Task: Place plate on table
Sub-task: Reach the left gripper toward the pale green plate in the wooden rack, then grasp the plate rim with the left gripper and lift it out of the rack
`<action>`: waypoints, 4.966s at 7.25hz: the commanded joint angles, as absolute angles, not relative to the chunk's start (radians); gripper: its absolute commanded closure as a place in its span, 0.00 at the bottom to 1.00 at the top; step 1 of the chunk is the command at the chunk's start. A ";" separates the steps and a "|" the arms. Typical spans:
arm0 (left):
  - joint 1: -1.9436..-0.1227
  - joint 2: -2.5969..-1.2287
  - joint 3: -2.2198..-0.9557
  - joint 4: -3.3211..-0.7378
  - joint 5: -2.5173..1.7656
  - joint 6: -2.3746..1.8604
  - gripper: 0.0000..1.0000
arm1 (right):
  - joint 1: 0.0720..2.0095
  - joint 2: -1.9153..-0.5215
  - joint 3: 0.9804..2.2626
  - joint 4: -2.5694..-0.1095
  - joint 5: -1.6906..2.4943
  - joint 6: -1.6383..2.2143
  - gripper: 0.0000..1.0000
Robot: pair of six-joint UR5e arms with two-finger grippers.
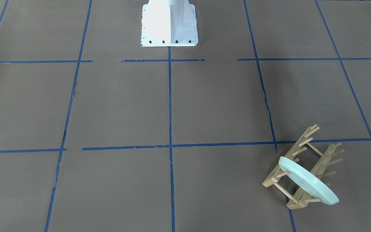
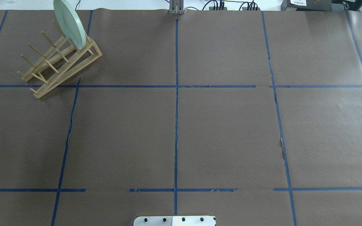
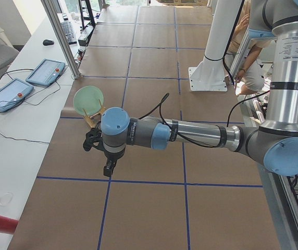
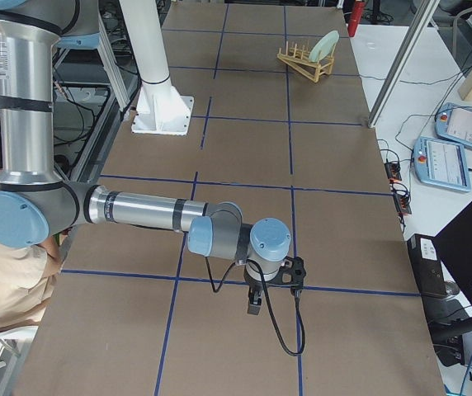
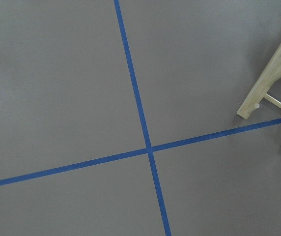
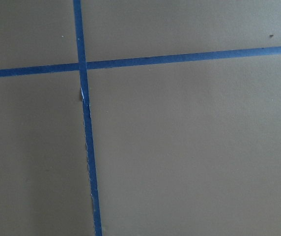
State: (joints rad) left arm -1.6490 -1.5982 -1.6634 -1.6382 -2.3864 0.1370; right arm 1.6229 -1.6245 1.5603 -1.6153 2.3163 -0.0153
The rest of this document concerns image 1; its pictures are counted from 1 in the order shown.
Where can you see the pale green plate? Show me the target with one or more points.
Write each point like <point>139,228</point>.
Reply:
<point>307,181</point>

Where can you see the wooden dish rack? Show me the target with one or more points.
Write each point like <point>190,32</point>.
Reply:
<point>301,198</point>

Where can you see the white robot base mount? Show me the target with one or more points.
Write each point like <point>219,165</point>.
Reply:
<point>167,23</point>

